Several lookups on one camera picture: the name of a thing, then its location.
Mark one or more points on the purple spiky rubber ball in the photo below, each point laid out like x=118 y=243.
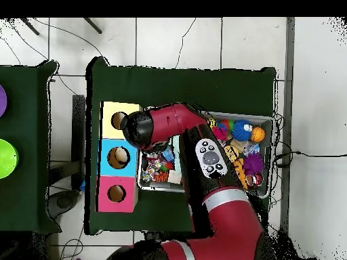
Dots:
x=253 y=163

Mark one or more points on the plain wooden cube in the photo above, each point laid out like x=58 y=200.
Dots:
x=174 y=176

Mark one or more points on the wooden three-hole box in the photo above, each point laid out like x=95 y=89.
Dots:
x=130 y=205

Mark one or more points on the lime green bowl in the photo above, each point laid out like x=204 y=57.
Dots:
x=8 y=159

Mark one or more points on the black tripod leg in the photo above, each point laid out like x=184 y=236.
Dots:
x=29 y=26
x=92 y=25

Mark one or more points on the black upright panel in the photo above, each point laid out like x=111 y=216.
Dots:
x=78 y=122

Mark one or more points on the dark green tablecloth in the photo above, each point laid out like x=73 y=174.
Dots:
x=176 y=86
x=27 y=189

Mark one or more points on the orange basketball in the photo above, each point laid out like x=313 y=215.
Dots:
x=257 y=134

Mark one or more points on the pink spiky rubber ball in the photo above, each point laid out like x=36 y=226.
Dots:
x=220 y=132

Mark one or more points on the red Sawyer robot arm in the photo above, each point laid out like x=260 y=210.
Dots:
x=233 y=230

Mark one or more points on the purple bowl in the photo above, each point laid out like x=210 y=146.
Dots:
x=2 y=101

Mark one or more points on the clear mesh toy bin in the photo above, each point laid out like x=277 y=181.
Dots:
x=261 y=192

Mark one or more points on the blue googly-eyed spiky ball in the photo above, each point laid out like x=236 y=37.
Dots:
x=241 y=130

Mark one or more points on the yellow smiley ball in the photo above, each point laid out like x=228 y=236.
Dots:
x=212 y=122

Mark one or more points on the orange toy burger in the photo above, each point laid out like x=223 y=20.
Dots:
x=231 y=152

